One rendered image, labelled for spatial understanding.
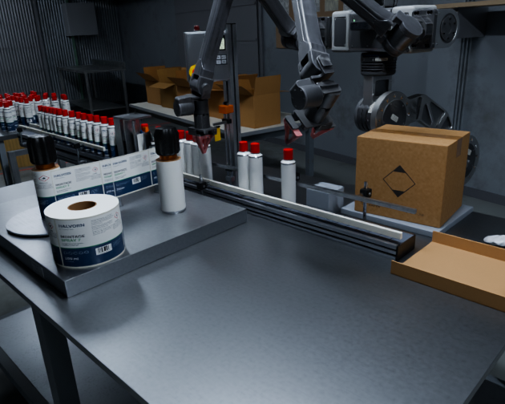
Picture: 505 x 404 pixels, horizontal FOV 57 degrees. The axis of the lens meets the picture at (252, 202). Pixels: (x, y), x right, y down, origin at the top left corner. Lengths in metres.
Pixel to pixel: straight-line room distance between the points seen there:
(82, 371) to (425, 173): 1.49
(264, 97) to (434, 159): 2.20
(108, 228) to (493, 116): 3.60
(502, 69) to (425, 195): 2.84
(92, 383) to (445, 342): 1.36
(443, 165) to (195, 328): 0.89
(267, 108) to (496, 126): 1.93
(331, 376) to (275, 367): 0.11
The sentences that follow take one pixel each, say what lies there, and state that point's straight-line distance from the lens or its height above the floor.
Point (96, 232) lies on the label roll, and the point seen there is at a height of 0.97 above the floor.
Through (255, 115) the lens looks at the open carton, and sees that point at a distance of 3.54.
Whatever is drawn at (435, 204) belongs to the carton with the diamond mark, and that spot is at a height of 0.93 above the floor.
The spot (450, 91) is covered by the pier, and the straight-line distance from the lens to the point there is 4.41.
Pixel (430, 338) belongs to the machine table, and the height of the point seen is 0.83.
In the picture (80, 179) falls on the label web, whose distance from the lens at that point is 1.71.
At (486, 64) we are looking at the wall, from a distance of 4.41.
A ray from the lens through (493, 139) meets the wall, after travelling 4.43.
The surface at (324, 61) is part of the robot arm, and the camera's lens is 1.25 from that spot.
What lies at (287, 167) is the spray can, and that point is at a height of 1.03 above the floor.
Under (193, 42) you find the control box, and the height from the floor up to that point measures 1.44.
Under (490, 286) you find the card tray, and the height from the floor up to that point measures 0.83.
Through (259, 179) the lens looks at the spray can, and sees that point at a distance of 1.72.
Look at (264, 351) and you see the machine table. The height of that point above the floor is 0.83.
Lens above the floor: 1.47
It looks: 20 degrees down
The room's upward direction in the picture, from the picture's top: 2 degrees counter-clockwise
